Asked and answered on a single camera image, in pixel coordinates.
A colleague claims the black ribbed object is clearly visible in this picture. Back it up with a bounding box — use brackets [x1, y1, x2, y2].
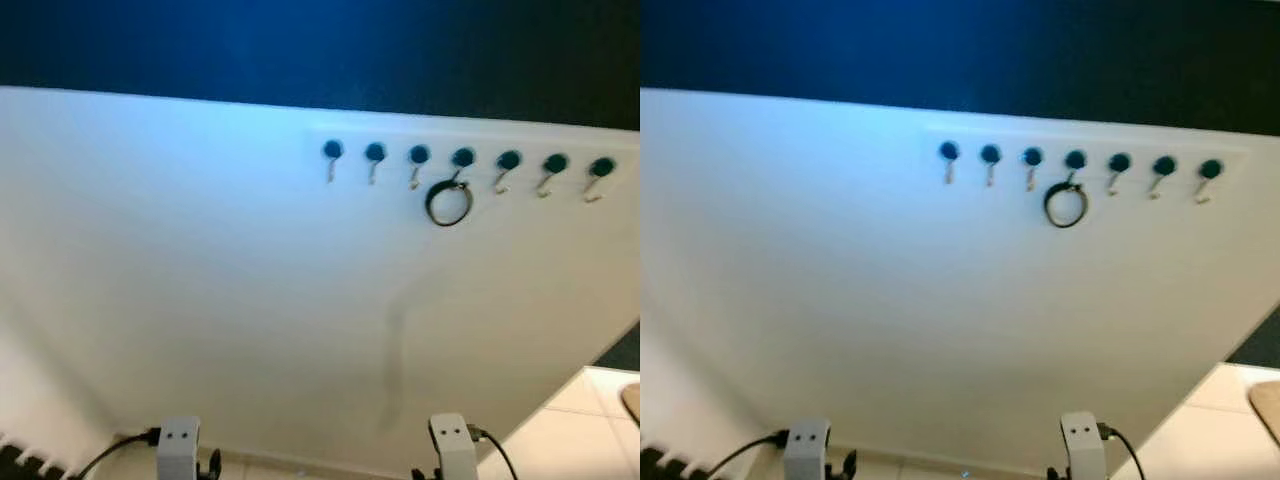
[0, 434, 69, 480]
[640, 446, 693, 480]

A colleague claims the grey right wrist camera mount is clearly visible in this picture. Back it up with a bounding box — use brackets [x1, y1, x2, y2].
[1060, 411, 1108, 480]
[429, 413, 480, 480]

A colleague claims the black key strap loop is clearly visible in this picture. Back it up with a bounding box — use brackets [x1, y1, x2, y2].
[1043, 172, 1090, 230]
[424, 170, 475, 228]

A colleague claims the white wall hook rack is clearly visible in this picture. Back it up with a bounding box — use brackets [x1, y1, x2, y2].
[308, 123, 641, 208]
[924, 124, 1253, 209]

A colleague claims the black floor mat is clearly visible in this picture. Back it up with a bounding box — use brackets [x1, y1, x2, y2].
[595, 320, 641, 373]
[1224, 304, 1280, 370]

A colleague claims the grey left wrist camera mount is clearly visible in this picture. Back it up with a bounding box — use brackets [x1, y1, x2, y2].
[156, 416, 202, 480]
[782, 419, 832, 480]

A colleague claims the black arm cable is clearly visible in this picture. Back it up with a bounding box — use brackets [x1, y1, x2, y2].
[74, 427, 162, 480]
[700, 429, 792, 480]
[1097, 422, 1147, 480]
[467, 424, 520, 480]

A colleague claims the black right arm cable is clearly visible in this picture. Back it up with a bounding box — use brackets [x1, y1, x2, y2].
[1097, 422, 1147, 480]
[467, 424, 520, 480]

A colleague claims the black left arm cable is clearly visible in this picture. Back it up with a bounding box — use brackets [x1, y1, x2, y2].
[700, 429, 792, 480]
[74, 427, 162, 480]

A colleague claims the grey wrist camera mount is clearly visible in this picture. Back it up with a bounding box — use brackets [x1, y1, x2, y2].
[156, 416, 202, 480]
[429, 413, 480, 480]
[782, 419, 832, 480]
[1060, 411, 1108, 480]

